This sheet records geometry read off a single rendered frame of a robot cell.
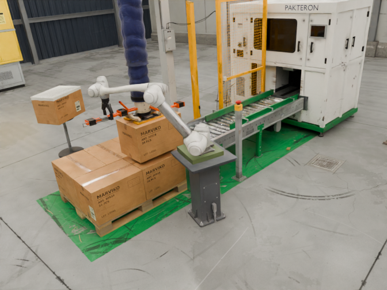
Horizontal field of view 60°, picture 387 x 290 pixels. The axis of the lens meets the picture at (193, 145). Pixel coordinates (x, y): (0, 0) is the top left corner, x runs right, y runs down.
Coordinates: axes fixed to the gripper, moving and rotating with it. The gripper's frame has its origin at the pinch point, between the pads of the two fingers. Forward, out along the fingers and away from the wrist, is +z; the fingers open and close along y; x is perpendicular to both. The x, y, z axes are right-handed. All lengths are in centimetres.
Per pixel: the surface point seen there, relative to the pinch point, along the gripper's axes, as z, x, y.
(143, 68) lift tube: -42, -42, -9
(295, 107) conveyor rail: 66, -293, -31
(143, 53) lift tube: -57, -44, -10
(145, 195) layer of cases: 94, -18, -20
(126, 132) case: 21.9, -17.3, -0.4
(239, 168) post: 98, -138, -51
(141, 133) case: 20.6, -23.2, -19.2
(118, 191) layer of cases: 72, 14, -20
